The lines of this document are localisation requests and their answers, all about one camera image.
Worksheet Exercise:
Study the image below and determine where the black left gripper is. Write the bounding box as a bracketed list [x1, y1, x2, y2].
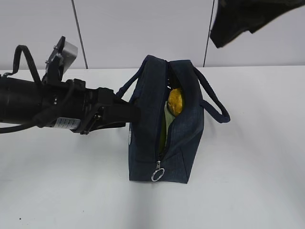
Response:
[66, 79, 141, 135]

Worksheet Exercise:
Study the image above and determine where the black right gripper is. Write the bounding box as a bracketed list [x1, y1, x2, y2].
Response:
[210, 0, 305, 48]

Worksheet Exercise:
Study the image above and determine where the green lidded glass food container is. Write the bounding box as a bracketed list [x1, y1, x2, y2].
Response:
[164, 101, 175, 134]

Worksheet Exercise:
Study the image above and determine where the dark blue fabric lunch bag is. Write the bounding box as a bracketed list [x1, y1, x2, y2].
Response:
[117, 55, 230, 183]

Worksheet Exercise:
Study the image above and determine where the yellow pumpkin squash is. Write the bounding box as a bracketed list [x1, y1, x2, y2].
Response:
[167, 88, 184, 117]

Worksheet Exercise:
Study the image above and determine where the silver zipper pull ring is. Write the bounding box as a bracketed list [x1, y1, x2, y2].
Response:
[151, 159, 165, 183]

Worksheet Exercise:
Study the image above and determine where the green cucumber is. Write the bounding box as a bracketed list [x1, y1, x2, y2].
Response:
[159, 112, 167, 151]

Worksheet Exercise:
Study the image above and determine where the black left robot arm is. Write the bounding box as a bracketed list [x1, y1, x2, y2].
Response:
[0, 77, 141, 135]

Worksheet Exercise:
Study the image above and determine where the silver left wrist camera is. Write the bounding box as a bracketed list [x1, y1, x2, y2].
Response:
[43, 36, 78, 83]

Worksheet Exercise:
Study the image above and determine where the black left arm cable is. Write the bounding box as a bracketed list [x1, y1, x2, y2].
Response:
[0, 44, 72, 134]

